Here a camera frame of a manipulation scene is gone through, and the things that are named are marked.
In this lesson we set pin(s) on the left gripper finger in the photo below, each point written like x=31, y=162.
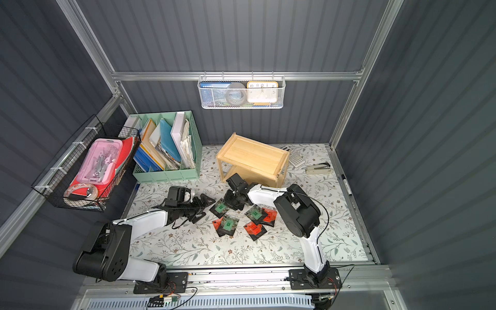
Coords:
x=196, y=214
x=205, y=201

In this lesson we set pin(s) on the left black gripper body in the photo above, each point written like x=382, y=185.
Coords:
x=197, y=203

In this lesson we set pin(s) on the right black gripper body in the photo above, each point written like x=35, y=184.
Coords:
x=234, y=199

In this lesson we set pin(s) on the green tea bag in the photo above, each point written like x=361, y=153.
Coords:
x=219, y=209
x=256, y=214
x=228, y=225

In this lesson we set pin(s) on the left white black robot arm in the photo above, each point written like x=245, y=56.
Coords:
x=104, y=254

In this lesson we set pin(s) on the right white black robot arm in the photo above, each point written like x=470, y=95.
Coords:
x=298, y=211

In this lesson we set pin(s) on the red tea bag left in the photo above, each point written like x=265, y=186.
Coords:
x=216, y=223

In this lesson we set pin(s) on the red tea bag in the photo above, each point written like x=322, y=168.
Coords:
x=216, y=223
x=270, y=219
x=255, y=231

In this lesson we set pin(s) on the wooden two-tier shelf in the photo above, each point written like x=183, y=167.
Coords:
x=253, y=161

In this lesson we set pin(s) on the red tea bag right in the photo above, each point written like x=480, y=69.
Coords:
x=270, y=219

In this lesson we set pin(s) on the red tea bag bottom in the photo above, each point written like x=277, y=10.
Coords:
x=255, y=231

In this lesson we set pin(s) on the green file organizer box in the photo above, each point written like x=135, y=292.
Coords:
x=153, y=164

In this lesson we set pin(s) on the teal folder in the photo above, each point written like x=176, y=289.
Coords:
x=166, y=141

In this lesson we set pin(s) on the white calculator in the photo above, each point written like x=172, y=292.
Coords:
x=296, y=160

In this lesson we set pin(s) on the red folder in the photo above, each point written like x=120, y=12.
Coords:
x=104, y=190

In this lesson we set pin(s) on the clear tape roll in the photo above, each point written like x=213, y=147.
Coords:
x=87, y=191

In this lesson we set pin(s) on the white binder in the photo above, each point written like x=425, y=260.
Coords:
x=177, y=133

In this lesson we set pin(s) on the pink plastic tool case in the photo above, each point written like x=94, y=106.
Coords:
x=100, y=162

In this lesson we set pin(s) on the grey stapler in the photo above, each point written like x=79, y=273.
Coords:
x=322, y=168

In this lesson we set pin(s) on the grey tape roll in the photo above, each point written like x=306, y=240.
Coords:
x=236, y=94

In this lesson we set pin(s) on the yellow white clock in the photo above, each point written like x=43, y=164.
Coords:
x=262, y=92

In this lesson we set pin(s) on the black marker pen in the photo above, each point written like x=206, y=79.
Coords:
x=346, y=185

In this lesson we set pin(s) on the blue box in basket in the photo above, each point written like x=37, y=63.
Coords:
x=213, y=93

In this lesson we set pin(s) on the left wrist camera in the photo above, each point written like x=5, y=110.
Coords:
x=178, y=196

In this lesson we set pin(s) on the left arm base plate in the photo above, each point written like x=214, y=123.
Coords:
x=164, y=283

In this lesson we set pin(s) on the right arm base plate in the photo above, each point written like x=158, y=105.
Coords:
x=304, y=279

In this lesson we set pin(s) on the white mesh wall basket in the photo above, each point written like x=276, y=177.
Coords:
x=244, y=80

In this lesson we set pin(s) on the black wire basket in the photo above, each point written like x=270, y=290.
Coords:
x=58, y=176

